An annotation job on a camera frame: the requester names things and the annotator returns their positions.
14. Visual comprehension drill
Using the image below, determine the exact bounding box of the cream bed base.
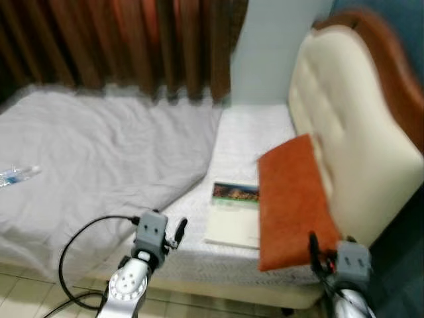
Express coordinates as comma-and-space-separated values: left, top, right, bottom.
86, 268, 327, 311

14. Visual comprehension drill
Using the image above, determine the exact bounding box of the white patterned mattress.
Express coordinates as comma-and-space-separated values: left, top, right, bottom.
86, 103, 345, 292

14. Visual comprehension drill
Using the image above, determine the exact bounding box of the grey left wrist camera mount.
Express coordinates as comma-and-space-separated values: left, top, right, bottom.
132, 211, 170, 260

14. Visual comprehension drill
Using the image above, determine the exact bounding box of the cream book with picture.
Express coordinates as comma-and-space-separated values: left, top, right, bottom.
204, 182, 261, 250

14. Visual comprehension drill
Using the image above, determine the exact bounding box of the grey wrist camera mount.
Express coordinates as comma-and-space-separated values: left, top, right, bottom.
132, 211, 170, 260
335, 240, 374, 292

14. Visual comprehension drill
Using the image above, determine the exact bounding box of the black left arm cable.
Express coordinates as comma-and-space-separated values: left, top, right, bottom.
41, 214, 141, 318

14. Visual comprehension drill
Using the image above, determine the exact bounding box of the brown red pleated curtain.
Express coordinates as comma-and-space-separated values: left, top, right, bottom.
0, 0, 250, 104

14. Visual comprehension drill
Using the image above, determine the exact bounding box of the orange rectangular pillow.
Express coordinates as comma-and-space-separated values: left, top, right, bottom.
256, 134, 343, 272

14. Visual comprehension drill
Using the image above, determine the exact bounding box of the clear plastic water bottle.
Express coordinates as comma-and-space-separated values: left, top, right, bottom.
0, 165, 42, 189

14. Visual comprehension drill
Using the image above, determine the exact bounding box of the light grey crumpled duvet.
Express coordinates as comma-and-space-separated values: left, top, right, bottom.
0, 85, 223, 283

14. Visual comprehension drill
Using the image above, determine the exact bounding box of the cream padded wooden headboard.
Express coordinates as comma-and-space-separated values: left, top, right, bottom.
287, 8, 424, 250

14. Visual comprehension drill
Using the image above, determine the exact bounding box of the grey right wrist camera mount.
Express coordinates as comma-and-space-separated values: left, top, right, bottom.
335, 240, 374, 292

